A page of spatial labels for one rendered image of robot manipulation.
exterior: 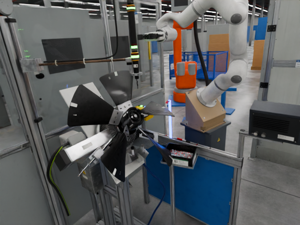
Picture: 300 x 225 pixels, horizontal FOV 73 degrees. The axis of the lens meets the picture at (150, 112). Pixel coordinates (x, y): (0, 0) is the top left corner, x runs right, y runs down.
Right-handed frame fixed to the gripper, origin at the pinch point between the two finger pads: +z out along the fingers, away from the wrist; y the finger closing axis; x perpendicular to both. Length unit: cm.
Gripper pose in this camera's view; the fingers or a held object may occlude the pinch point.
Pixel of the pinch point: (144, 36)
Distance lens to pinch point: 127.5
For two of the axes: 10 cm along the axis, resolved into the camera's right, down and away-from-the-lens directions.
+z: -6.1, 3.2, -7.2
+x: -0.7, -9.3, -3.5
